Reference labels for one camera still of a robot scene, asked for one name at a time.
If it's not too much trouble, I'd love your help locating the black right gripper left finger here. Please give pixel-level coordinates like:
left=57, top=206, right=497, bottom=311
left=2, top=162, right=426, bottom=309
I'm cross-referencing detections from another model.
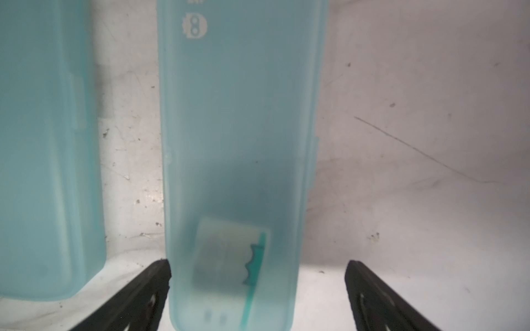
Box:
left=73, top=259, right=171, bottom=331

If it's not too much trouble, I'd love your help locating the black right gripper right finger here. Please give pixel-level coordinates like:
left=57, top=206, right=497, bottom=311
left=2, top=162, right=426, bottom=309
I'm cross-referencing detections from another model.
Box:
left=344, top=260, right=440, bottom=331

